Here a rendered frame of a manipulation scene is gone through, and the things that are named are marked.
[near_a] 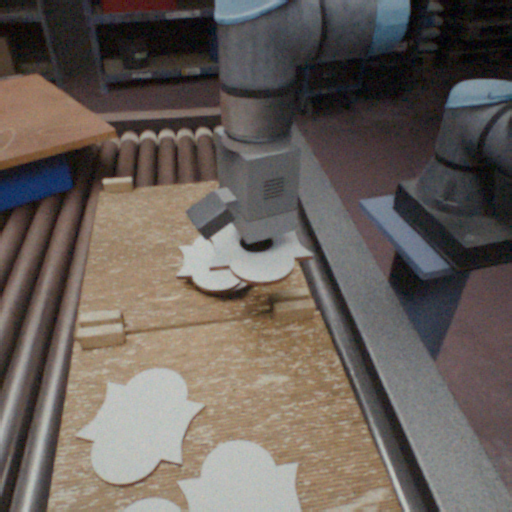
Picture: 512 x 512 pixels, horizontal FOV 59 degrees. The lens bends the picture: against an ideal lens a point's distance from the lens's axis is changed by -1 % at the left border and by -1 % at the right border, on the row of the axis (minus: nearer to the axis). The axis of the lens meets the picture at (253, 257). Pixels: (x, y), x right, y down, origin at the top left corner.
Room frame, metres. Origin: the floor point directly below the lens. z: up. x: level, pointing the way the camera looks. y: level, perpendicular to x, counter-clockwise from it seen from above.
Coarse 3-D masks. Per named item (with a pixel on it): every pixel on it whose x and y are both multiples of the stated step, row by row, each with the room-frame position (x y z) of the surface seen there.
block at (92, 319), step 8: (96, 312) 0.44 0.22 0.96; (104, 312) 0.44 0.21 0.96; (112, 312) 0.45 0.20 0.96; (120, 312) 0.45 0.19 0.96; (80, 320) 0.43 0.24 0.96; (88, 320) 0.43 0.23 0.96; (96, 320) 0.43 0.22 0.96; (104, 320) 0.43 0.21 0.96; (112, 320) 0.44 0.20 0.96; (120, 320) 0.44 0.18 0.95; (80, 328) 0.43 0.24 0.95
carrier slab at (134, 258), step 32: (128, 192) 0.82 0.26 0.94; (160, 192) 0.82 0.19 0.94; (192, 192) 0.82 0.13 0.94; (96, 224) 0.70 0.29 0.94; (128, 224) 0.70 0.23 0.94; (160, 224) 0.70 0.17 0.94; (96, 256) 0.60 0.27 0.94; (128, 256) 0.61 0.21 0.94; (160, 256) 0.61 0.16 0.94; (96, 288) 0.52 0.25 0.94; (128, 288) 0.52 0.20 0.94; (160, 288) 0.52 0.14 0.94; (192, 288) 0.52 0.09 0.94; (256, 288) 0.52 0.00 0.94; (288, 288) 0.52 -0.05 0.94; (128, 320) 0.46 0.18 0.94; (160, 320) 0.46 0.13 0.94; (192, 320) 0.46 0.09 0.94; (224, 320) 0.46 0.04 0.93
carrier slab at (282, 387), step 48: (144, 336) 0.42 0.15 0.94; (192, 336) 0.43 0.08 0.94; (240, 336) 0.43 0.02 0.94; (288, 336) 0.43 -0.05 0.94; (96, 384) 0.34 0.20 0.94; (192, 384) 0.35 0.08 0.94; (240, 384) 0.35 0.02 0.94; (288, 384) 0.35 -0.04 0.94; (336, 384) 0.35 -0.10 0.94; (192, 432) 0.28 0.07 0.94; (240, 432) 0.28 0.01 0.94; (288, 432) 0.28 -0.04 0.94; (336, 432) 0.28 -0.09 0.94; (96, 480) 0.22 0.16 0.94; (144, 480) 0.22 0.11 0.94; (336, 480) 0.22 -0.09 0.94; (384, 480) 0.22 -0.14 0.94
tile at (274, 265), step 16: (208, 240) 0.48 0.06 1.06; (224, 240) 0.47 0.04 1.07; (288, 240) 0.47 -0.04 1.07; (224, 256) 0.43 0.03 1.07; (240, 256) 0.43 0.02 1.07; (256, 256) 0.43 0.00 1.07; (272, 256) 0.43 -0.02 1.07; (288, 256) 0.43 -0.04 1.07; (304, 256) 0.43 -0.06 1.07; (240, 272) 0.40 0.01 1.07; (256, 272) 0.40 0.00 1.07; (272, 272) 0.40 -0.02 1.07; (288, 272) 0.40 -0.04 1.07
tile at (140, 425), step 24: (144, 384) 0.34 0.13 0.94; (168, 384) 0.34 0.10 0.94; (120, 408) 0.31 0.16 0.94; (144, 408) 0.31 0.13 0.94; (168, 408) 0.31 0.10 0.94; (192, 408) 0.31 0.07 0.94; (96, 432) 0.27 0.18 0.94; (120, 432) 0.27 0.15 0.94; (144, 432) 0.27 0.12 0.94; (168, 432) 0.27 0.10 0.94; (96, 456) 0.25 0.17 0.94; (120, 456) 0.25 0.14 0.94; (144, 456) 0.25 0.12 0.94; (168, 456) 0.25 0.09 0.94; (120, 480) 0.22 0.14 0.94
